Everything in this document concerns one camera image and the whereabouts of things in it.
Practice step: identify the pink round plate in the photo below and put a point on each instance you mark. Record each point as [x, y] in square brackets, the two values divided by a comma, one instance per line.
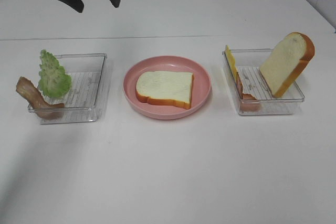
[200, 92]

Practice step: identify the green lettuce leaf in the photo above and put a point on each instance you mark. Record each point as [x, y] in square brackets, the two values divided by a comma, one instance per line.
[54, 82]

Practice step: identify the right clear plastic tray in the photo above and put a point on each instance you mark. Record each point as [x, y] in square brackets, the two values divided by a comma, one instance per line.
[247, 62]

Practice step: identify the left clear plastic tray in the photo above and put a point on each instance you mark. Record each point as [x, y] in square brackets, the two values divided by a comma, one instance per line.
[87, 98]

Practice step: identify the yellow cheese slice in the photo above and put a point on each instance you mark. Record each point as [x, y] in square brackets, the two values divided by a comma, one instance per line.
[231, 62]

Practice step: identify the clear plastic tray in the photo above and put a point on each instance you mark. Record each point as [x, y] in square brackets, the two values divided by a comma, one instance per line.
[87, 98]
[247, 62]

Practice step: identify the bread slice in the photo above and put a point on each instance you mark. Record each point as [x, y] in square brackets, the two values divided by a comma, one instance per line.
[286, 62]
[165, 88]

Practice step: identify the bacon strip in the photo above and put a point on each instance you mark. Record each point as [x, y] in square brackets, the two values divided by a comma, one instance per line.
[248, 103]
[34, 95]

